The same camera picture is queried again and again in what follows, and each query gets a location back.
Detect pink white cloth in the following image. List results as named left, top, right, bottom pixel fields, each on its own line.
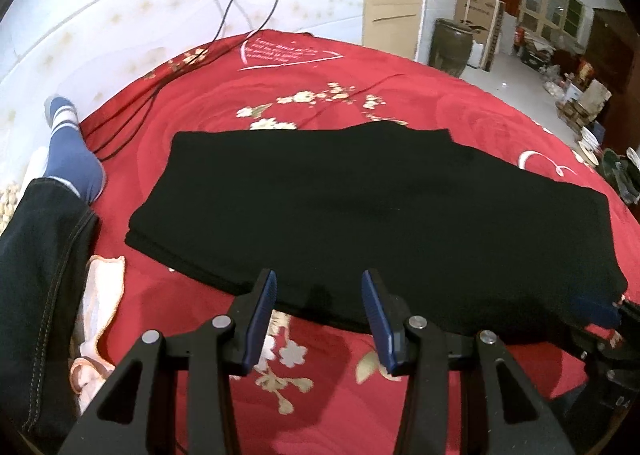
left=70, top=255, right=126, bottom=414

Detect dark ceramic jar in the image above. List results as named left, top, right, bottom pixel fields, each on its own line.
left=428, top=18, right=473, bottom=77

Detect dark wooden wardrobe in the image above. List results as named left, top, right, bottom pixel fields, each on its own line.
left=585, top=8, right=640, bottom=152

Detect floor clutter pile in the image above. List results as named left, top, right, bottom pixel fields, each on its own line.
left=514, top=24, right=640, bottom=206

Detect black cable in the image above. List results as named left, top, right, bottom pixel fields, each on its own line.
left=79, top=0, right=286, bottom=162

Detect wooden framed window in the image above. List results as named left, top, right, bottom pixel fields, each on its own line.
left=518, top=0, right=585, bottom=40

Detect black pants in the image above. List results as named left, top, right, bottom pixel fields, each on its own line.
left=126, top=123, right=628, bottom=341

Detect beige wooden door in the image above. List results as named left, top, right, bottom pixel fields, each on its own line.
left=362, top=0, right=424, bottom=60

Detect cardboard box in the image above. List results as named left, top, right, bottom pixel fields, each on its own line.
left=454, top=0, right=504, bottom=72

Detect blue striped sock foot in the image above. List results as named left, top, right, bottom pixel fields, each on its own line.
left=43, top=94, right=106, bottom=205

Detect black jeans leg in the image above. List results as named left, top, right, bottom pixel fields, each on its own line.
left=1, top=178, right=100, bottom=454

